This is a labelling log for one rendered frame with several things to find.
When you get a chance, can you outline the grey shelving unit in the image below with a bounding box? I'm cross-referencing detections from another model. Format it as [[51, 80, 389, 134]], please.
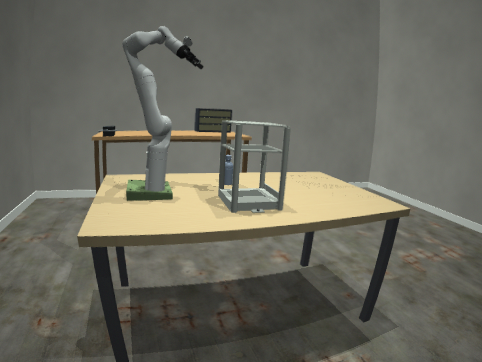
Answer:
[[218, 121, 290, 213]]

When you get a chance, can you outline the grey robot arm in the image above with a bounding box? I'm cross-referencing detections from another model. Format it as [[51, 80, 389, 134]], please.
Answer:
[[123, 26, 193, 192]]

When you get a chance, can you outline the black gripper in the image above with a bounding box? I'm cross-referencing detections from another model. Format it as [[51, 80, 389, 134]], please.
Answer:
[[176, 45, 204, 69]]

